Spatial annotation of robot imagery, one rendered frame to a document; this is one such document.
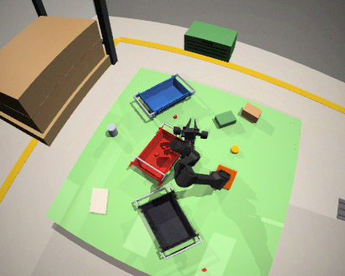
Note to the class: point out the green rectangular block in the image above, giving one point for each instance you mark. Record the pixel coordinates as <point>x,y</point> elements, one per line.
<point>225,119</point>

